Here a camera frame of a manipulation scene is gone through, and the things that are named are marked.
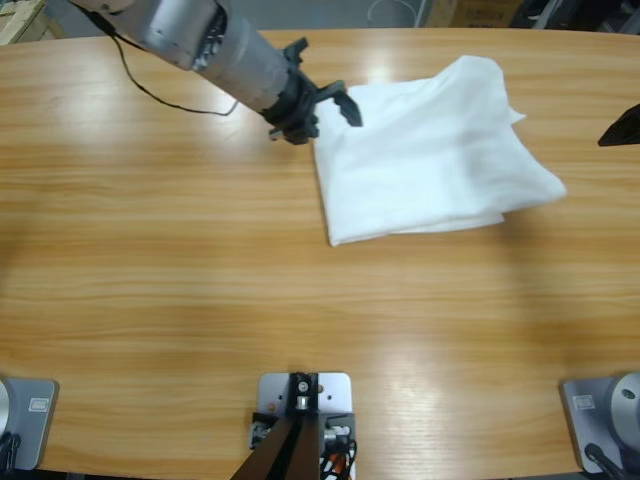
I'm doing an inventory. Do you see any dark post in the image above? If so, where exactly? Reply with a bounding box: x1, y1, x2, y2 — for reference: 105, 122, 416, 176
234, 370, 321, 480

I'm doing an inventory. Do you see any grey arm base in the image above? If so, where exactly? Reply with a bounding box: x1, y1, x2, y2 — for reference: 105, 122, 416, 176
558, 370, 640, 474
0, 377, 60, 472

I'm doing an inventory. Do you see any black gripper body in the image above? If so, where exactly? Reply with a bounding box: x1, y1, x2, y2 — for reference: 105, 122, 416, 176
262, 69, 324, 139

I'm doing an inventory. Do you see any dark grey chair base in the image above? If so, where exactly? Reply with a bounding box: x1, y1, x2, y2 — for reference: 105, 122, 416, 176
607, 0, 640, 35

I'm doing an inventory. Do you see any white mount block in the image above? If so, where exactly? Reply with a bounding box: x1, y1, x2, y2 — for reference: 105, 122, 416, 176
248, 370, 359, 480

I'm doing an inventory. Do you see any white T-shirt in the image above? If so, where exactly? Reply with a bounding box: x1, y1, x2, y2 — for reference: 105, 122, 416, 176
312, 54, 569, 247

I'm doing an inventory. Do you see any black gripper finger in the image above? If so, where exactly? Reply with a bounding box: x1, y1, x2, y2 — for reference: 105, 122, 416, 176
598, 103, 640, 147
314, 79, 364, 128
268, 124, 321, 146

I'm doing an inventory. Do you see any dark brown cardboard box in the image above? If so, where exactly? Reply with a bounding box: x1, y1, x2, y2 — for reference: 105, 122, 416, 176
452, 0, 516, 27

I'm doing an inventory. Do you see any white cable loop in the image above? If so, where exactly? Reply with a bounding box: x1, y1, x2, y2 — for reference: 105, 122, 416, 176
368, 0, 426, 27

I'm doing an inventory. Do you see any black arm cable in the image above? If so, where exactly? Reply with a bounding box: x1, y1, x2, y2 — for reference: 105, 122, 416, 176
84, 7, 239, 117

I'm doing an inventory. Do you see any light brown cardboard box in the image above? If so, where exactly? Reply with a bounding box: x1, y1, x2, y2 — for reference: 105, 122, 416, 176
424, 0, 459, 27

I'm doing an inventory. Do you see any light wooden pallet stack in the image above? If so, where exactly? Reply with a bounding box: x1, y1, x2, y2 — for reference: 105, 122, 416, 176
0, 0, 65, 46

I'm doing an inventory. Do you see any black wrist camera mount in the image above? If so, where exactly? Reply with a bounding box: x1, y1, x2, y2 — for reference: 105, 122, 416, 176
282, 37, 311, 69

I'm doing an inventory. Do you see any grey metal stand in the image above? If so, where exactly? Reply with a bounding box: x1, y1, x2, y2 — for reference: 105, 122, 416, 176
528, 0, 566, 29

